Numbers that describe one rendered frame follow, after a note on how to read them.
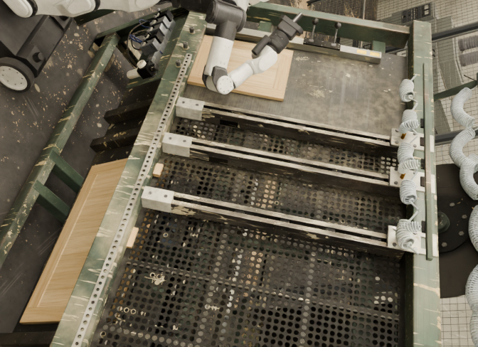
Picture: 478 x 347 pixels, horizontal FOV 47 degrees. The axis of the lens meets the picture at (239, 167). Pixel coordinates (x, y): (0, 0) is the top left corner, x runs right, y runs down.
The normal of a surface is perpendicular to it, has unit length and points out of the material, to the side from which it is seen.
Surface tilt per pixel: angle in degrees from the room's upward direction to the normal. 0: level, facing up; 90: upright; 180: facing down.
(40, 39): 0
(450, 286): 90
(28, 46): 45
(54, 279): 90
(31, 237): 0
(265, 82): 58
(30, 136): 0
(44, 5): 90
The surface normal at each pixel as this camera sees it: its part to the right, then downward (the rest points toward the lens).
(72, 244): -0.47, -0.62
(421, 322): 0.06, -0.61
